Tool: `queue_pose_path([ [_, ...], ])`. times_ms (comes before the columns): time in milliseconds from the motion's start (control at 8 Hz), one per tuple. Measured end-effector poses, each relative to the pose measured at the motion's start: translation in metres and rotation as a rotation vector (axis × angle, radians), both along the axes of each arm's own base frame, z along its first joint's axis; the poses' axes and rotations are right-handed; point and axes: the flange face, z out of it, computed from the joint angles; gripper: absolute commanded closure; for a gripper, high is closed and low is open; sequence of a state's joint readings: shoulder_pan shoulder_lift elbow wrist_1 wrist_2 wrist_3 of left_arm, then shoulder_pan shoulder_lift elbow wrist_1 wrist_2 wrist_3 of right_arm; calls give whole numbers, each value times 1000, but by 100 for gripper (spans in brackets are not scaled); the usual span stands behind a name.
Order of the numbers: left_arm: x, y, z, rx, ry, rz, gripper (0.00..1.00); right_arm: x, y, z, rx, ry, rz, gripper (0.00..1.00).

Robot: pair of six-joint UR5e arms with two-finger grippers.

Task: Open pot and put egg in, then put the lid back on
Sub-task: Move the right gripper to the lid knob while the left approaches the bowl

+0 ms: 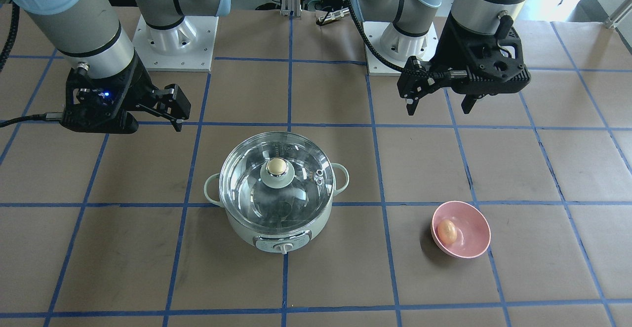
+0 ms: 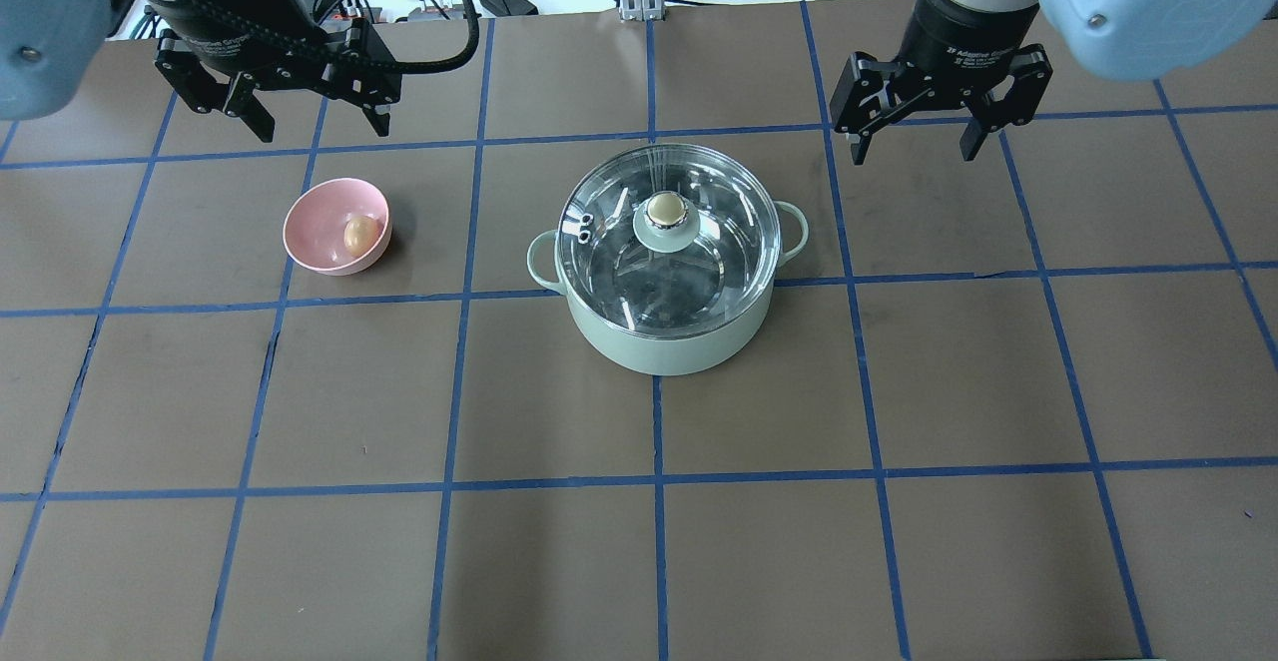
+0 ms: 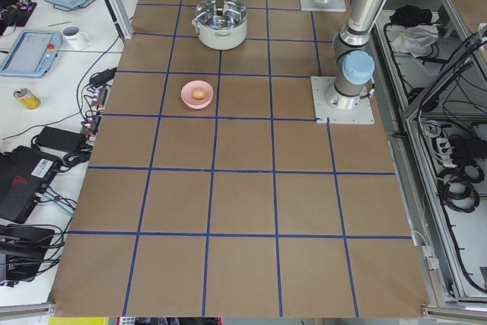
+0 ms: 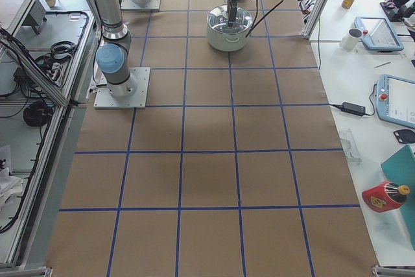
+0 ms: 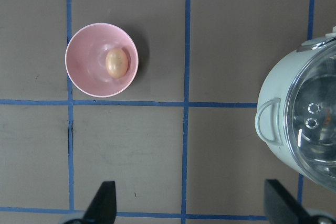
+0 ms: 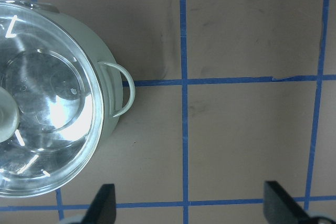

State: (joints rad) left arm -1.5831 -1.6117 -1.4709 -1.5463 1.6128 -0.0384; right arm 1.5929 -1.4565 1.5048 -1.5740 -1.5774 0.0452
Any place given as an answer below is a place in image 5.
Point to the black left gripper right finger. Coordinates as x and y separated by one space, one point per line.
280 206

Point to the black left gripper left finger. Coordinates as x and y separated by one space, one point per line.
102 208

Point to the glass pot lid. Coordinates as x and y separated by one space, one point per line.
310 118

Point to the pale green electric pot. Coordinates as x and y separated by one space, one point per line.
270 115

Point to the brown egg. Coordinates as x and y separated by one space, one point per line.
116 63

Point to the pink plastic bowl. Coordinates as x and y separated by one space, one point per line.
85 59

